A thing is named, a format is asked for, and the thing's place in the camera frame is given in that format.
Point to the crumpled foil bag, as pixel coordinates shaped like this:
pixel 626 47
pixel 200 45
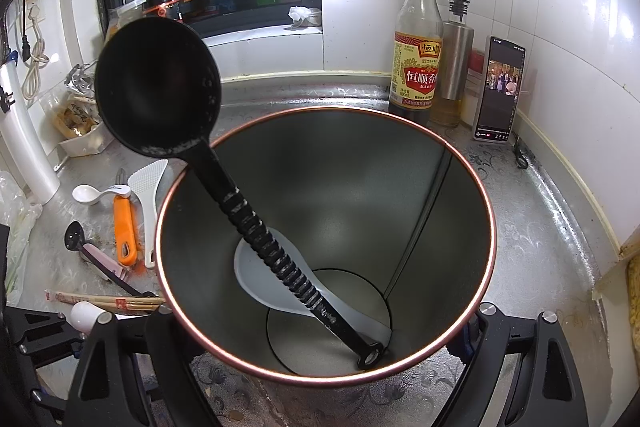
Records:
pixel 80 77

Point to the red metal canister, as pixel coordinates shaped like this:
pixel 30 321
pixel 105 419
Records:
pixel 450 232

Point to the large white soup spoon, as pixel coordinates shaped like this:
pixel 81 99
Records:
pixel 260 277

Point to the vinegar bottle yellow cap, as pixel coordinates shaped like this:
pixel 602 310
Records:
pixel 415 72

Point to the clear jar white lid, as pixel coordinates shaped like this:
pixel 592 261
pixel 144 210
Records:
pixel 125 9

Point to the white rice paddle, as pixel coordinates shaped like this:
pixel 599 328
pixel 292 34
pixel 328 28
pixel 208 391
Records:
pixel 147 182

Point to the round white plastic spoon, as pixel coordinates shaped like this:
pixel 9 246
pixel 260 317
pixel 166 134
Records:
pixel 85 314

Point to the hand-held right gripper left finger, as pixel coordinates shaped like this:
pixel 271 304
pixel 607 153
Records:
pixel 170 357

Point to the bag of yellow noodles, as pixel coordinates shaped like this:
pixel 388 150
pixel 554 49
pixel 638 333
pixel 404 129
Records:
pixel 632 302

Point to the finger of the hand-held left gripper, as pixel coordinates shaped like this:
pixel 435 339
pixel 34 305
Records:
pixel 45 357
pixel 20 332

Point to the small white wall socket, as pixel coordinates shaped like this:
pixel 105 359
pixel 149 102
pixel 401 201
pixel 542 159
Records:
pixel 34 7

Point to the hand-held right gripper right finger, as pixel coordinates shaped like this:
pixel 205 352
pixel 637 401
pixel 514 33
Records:
pixel 492 357

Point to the small white soup spoon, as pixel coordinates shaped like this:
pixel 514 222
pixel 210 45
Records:
pixel 85 194

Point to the white plastic tray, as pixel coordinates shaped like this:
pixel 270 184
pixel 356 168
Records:
pixel 82 144

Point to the yellow snack packet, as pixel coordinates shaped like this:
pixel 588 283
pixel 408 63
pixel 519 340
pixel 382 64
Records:
pixel 72 117

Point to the small black ladle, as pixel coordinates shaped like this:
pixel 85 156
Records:
pixel 75 237

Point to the clear plastic bag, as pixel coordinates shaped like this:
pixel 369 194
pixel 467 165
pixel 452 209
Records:
pixel 17 227

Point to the steel oil dispenser bottle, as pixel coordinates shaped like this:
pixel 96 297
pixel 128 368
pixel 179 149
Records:
pixel 457 57

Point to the wooden chopsticks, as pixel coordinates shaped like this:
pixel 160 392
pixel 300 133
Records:
pixel 120 304

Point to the smartphone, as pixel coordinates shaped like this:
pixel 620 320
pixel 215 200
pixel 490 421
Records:
pixel 500 107

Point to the small red box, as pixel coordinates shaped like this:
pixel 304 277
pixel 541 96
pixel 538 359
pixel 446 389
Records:
pixel 477 59

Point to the large black ladle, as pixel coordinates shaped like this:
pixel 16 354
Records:
pixel 155 87

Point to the white pipe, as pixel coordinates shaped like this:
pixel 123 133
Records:
pixel 25 132

